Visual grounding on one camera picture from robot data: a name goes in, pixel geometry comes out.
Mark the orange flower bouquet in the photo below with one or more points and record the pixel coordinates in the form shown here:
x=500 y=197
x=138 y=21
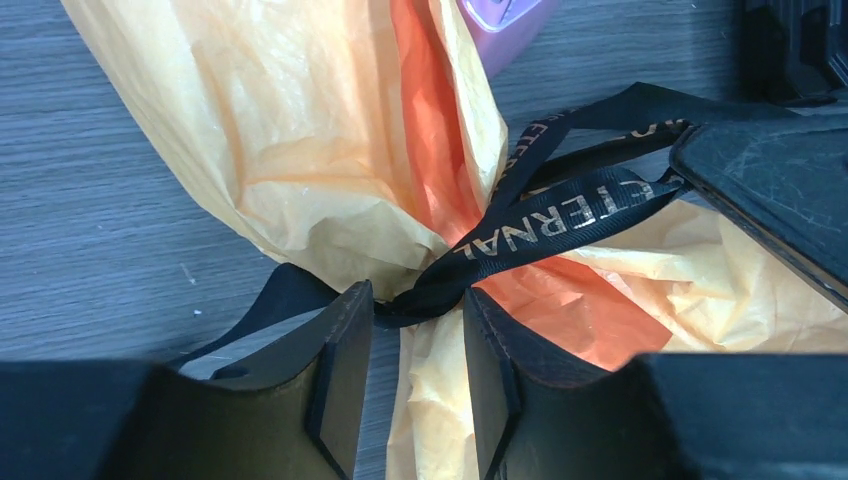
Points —
x=382 y=110

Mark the black printed ribbon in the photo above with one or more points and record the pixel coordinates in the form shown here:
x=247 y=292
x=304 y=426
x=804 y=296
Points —
x=564 y=187

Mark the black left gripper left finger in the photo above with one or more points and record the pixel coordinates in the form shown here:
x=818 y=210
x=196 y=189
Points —
x=290 y=410

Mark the pink metronome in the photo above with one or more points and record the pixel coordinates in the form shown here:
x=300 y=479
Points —
x=503 y=29

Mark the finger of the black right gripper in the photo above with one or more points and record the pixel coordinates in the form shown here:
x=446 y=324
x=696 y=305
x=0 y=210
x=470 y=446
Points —
x=784 y=183

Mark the black open poker case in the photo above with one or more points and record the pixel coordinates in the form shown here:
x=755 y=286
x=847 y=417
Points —
x=793 y=52

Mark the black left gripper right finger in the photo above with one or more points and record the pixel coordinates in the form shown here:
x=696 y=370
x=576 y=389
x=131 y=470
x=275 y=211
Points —
x=542 y=413

